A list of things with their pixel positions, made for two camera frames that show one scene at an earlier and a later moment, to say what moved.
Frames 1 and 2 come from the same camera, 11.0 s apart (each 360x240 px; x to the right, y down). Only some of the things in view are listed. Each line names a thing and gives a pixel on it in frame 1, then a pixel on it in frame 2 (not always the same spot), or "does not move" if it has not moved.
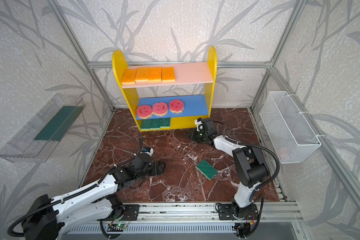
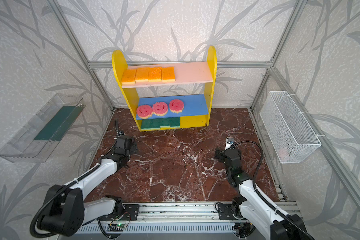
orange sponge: [168, 74] does not move
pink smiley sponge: [176, 106] does not move
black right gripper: [201, 135] → [228, 154]
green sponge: [207, 169] → [174, 122]
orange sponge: [128, 76] does not move
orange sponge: [155, 74] does not move
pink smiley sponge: [144, 111] does not move
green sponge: [165, 122] does not move
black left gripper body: [154, 167] → [129, 144]
